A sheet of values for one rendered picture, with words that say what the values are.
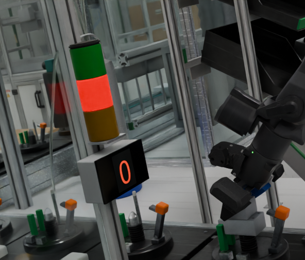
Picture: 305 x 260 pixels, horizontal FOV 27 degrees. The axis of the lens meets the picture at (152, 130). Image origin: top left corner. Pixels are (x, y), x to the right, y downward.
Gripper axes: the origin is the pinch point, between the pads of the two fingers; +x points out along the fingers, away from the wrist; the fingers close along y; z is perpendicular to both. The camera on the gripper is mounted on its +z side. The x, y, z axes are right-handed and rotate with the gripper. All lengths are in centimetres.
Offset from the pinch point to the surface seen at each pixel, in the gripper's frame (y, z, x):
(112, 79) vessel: -61, 66, 33
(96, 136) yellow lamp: 21.3, 20.0, -8.0
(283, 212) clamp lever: 1.0, -8.1, -4.6
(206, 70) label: -32.0, 28.0, -2.3
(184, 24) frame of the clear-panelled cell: -86, 62, 15
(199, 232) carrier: -9.9, 5.3, 18.6
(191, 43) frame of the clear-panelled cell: -86, 57, 19
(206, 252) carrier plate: -1.3, 0.3, 14.6
